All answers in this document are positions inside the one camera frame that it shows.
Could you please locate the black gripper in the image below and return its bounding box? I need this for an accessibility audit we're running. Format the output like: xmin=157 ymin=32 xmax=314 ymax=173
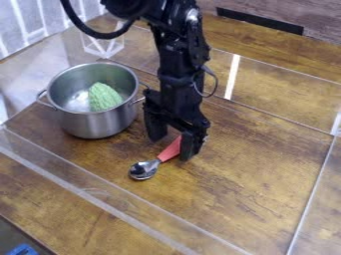
xmin=144 ymin=73 xmax=210 ymax=161

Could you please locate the clear acrylic corner bracket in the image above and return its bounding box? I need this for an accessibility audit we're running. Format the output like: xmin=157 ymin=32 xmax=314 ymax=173
xmin=79 ymin=20 xmax=127 ymax=60

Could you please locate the blue object at corner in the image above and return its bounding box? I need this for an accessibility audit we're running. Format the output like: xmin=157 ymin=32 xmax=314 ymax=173
xmin=5 ymin=244 xmax=38 ymax=255

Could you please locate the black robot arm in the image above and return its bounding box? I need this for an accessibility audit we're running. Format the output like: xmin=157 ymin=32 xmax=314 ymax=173
xmin=101 ymin=0 xmax=210 ymax=160

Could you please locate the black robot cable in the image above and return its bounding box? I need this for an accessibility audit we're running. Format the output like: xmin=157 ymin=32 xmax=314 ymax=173
xmin=58 ymin=0 xmax=219 ymax=99

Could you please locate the pink handled metal spoon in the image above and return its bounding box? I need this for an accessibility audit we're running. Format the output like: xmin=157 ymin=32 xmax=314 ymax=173
xmin=128 ymin=137 xmax=180 ymax=180

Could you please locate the stainless steel pot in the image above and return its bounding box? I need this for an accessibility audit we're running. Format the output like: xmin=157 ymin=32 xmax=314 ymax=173
xmin=36 ymin=63 xmax=143 ymax=139

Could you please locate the green bumpy toy vegetable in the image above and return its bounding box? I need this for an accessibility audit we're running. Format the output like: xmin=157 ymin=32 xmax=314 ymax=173
xmin=88 ymin=82 xmax=123 ymax=112

